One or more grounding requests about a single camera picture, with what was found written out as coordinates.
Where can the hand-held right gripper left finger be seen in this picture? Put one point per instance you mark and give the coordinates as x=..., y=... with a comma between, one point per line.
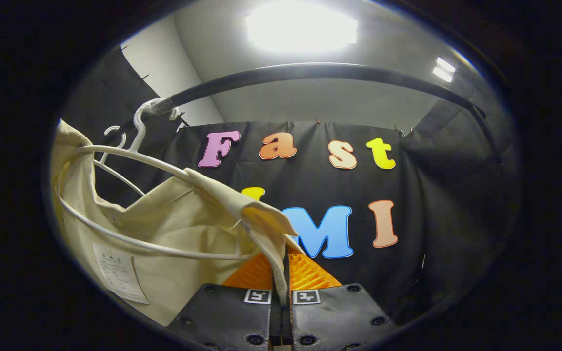
x=232, y=312

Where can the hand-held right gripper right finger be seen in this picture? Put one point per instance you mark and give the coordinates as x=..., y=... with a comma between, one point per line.
x=334, y=312

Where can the cream button shirt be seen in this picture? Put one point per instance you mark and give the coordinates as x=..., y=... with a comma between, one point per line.
x=178, y=224

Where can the white plastic hanger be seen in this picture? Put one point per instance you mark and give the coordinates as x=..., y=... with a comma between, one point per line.
x=120, y=176
x=139, y=158

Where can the black metal clothes rack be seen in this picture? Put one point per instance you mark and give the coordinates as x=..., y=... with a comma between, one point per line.
x=310, y=70

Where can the double ceiling light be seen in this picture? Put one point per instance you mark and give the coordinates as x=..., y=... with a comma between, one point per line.
x=444, y=69

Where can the large round ceiling light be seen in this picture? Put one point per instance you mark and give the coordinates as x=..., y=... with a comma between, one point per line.
x=300, y=27

